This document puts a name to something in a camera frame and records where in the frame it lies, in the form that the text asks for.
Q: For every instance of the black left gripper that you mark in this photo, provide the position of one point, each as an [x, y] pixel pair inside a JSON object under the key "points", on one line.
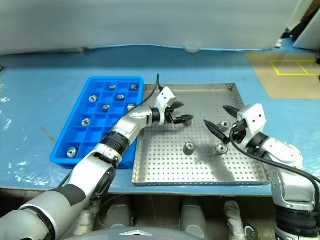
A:
{"points": [[170, 117]]}

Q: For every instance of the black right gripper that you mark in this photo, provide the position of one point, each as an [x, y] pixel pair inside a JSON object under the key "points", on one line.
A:
{"points": [[239, 133]]}

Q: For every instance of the metal roller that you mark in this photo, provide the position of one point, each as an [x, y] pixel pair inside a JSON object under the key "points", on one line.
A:
{"points": [[130, 107], [93, 98], [189, 123], [120, 97], [133, 87], [72, 152], [223, 125], [189, 148], [86, 122], [105, 108], [221, 149], [112, 87]]}

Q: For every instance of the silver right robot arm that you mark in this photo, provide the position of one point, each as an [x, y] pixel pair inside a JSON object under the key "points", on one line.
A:
{"points": [[290, 190]]}

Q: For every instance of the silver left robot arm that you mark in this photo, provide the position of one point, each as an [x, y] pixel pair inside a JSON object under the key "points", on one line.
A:
{"points": [[87, 175]]}

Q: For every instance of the perforated steel tray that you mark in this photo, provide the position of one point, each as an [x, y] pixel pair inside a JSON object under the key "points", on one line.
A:
{"points": [[162, 162]]}

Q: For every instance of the blue compartment tray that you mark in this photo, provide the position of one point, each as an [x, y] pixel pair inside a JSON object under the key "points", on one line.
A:
{"points": [[75, 140]]}

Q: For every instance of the white round cap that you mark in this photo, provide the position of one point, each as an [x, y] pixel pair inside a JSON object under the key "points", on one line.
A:
{"points": [[192, 49]]}

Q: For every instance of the brown cardboard sheet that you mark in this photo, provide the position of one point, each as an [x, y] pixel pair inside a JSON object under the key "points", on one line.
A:
{"points": [[287, 87]]}

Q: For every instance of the white backdrop board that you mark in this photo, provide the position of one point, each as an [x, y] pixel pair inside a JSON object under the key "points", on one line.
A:
{"points": [[150, 22]]}

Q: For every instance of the dirty white rounded shape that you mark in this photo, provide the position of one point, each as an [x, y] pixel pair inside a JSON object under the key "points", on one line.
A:
{"points": [[87, 220], [233, 217]]}

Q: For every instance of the grey rounded shape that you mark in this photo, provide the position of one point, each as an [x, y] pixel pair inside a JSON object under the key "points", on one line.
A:
{"points": [[193, 217], [117, 212]]}

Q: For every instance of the leaning white board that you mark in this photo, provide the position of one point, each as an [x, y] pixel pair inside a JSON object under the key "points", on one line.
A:
{"points": [[308, 27]]}

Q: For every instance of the grey robot torso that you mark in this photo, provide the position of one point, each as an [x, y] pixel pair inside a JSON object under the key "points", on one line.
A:
{"points": [[130, 234]]}

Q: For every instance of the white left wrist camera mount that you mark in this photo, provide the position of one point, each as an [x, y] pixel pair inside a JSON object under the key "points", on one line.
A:
{"points": [[165, 97]]}

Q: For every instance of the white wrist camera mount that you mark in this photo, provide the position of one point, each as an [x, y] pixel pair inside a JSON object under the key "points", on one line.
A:
{"points": [[255, 117], [165, 97]]}

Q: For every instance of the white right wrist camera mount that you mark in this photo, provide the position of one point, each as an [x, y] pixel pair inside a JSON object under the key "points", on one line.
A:
{"points": [[255, 117]]}

